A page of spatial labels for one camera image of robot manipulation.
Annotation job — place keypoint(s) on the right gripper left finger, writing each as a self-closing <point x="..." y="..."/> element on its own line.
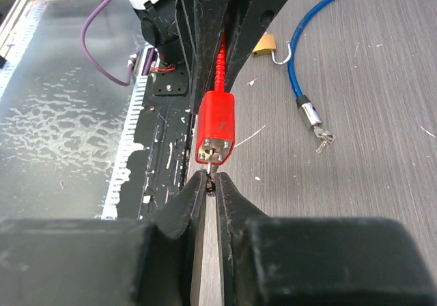
<point x="181" y="224"/>

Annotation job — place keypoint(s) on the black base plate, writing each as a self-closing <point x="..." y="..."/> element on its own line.
<point x="162" y="133"/>

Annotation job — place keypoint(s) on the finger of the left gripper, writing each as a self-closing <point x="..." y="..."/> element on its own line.
<point x="200" y="29"/>
<point x="247" y="21"/>

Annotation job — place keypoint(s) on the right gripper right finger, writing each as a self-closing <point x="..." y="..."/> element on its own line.
<point x="241" y="236"/>

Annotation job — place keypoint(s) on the red cable padlock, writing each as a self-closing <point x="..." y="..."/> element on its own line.
<point x="216" y="118"/>

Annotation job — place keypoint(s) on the silver keys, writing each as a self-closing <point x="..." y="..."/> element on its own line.
<point x="210" y="186"/>

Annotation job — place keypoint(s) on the blue cable lock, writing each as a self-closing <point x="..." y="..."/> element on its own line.
<point x="337" y="47"/>

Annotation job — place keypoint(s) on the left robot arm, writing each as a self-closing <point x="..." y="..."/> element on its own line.
<point x="159" y="28"/>

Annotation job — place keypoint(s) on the brass padlock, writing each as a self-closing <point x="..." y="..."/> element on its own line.
<point x="266" y="46"/>

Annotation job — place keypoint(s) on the slotted cable duct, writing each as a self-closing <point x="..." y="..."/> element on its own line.
<point x="63" y="123"/>

